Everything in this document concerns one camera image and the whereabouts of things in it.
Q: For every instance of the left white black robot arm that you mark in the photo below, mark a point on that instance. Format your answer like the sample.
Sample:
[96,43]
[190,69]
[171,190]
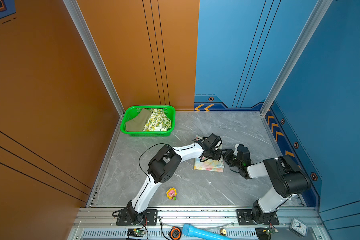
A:
[163,166]

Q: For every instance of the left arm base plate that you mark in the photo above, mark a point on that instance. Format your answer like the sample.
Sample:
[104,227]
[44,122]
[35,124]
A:
[147,218]

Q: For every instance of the yellow flower toy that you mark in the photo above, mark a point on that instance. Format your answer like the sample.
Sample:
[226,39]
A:
[172,194]

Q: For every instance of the left green circuit board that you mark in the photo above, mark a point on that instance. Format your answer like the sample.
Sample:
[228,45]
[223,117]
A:
[136,234]

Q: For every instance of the right green circuit board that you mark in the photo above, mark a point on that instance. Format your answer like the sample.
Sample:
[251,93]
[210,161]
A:
[270,231]

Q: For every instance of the pastel floral skirt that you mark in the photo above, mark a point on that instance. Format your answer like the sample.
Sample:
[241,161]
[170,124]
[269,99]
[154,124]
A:
[210,165]

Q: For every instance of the olive green skirt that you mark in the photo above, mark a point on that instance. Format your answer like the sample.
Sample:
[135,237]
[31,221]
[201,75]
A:
[138,123]

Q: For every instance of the yellow green patterned skirt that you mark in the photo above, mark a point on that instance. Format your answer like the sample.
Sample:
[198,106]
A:
[157,122]

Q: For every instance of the green circuit board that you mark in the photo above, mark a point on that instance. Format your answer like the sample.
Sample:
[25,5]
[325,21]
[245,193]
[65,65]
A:
[136,234]
[270,231]

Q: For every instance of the green plastic basket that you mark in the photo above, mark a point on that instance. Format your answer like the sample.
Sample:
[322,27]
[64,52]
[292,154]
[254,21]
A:
[132,112]

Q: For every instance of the small white alarm clock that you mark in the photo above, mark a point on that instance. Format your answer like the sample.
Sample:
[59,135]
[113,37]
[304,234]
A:
[298,227]

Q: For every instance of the orange black tape measure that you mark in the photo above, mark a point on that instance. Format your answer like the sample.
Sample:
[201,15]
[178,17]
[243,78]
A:
[175,233]

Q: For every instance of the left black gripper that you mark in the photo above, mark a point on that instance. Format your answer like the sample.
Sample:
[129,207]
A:
[217,157]

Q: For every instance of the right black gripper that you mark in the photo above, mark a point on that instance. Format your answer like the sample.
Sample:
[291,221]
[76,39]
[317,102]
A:
[227,155]

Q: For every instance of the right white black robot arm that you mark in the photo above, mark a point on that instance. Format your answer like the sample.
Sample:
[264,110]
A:
[287,178]

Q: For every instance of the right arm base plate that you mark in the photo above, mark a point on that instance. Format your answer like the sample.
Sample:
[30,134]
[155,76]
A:
[248,217]

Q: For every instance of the blue cylindrical flashlight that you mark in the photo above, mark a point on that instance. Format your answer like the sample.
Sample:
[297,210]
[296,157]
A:
[191,231]

